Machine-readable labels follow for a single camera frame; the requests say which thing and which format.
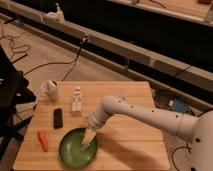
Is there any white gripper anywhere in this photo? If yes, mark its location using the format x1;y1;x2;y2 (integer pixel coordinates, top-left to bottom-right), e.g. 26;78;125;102
81;108;109;149

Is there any green ceramic bowl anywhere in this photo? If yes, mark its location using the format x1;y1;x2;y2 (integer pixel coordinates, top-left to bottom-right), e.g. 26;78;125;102
59;128;98;169

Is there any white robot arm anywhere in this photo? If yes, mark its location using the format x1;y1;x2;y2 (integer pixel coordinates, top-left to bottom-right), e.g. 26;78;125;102
88;95;213;171

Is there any wooden table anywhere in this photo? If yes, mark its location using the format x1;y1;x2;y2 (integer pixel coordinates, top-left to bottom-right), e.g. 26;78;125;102
14;81;170;171

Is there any orange carrot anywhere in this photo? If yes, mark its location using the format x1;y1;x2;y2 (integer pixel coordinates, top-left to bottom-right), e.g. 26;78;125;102
37;131;49;152

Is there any white mug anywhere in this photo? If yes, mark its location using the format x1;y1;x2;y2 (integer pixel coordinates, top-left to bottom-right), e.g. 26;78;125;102
41;80;59;101

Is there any blue box on floor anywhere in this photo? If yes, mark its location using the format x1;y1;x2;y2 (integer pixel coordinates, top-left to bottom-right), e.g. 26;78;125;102
169;99;188;113

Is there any white object on ledge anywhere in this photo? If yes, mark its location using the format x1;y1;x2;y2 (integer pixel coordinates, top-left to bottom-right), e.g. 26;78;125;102
46;4;65;22

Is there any black floor cable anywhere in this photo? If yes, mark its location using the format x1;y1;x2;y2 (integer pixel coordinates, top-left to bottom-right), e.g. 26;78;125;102
23;36;90;82

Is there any black cable right floor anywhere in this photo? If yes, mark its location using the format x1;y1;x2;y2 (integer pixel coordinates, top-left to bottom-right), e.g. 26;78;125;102
170;143;194;171

